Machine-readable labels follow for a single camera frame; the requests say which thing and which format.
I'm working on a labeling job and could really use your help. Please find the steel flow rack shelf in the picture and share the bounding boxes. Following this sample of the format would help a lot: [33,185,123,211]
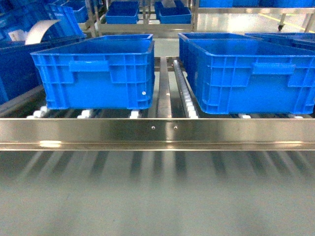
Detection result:
[0,0,315,151]

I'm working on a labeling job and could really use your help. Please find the blue bin left front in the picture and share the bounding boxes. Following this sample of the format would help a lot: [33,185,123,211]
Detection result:
[31,34,155,110]

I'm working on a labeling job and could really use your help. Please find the blue bin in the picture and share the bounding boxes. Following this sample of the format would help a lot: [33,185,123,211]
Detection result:
[105,1,139,24]
[154,0,191,24]
[246,32,315,51]
[0,2,86,104]
[31,34,155,110]
[178,33,315,115]

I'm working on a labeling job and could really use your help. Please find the blue bin right front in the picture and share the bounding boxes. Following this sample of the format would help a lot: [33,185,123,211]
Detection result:
[178,33,315,115]

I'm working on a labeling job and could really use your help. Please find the blue bin rear right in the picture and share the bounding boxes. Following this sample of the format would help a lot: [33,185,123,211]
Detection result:
[154,0,191,24]

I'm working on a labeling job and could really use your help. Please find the blue bin rear left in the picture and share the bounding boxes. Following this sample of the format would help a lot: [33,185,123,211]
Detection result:
[105,1,139,24]

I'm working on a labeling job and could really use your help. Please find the blue bin far left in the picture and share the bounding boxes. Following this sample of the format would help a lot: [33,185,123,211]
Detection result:
[0,2,86,104]

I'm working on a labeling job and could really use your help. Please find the white curled paper sheet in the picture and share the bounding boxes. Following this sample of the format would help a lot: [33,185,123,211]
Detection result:
[25,20,60,45]

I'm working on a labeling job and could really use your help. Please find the blue bin far right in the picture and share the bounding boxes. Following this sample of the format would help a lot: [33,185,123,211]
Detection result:
[246,32,315,51]

